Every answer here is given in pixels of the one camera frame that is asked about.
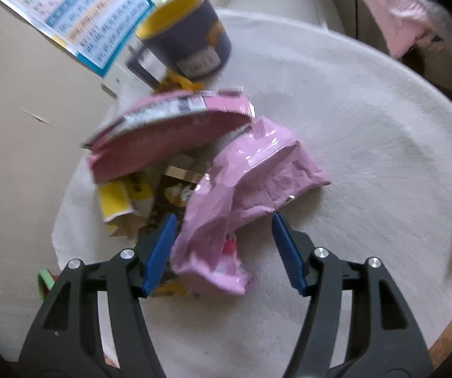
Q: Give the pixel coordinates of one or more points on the pink bedding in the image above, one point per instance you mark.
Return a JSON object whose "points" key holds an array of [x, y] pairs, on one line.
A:
{"points": [[407, 7]]}

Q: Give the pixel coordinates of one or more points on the pink snack packet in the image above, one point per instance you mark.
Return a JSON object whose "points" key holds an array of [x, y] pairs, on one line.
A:
{"points": [[158, 127]]}

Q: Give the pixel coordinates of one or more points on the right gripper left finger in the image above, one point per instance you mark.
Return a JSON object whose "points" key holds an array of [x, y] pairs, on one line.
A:
{"points": [[91, 323]]}

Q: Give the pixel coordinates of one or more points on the dark blue yellow mug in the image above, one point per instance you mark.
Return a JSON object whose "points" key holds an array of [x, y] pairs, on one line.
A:
{"points": [[186, 36]]}

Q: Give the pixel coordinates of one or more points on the white table cloth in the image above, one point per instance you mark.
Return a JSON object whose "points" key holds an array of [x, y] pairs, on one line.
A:
{"points": [[383, 137]]}

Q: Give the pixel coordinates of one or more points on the colourful wall poster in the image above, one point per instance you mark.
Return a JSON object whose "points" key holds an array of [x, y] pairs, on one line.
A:
{"points": [[93, 31]]}

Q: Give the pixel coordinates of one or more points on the yellow candy wrapper by mug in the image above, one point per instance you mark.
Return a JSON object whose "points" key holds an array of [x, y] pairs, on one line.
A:
{"points": [[173, 81]]}

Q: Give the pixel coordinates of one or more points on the yellow white paper packet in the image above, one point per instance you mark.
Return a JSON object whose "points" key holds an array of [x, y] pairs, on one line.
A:
{"points": [[126, 204]]}

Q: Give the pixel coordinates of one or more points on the white wall socket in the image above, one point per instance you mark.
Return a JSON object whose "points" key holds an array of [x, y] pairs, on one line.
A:
{"points": [[116, 79]]}

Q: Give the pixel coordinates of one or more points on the green red trash bin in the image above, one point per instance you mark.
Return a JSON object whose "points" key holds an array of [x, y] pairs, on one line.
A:
{"points": [[45, 281]]}

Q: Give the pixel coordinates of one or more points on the dark brown small box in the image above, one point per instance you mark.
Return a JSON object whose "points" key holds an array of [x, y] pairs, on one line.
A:
{"points": [[172, 195]]}

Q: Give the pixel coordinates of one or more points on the pink snack bag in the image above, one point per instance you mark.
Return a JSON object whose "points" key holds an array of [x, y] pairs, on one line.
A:
{"points": [[256, 174]]}

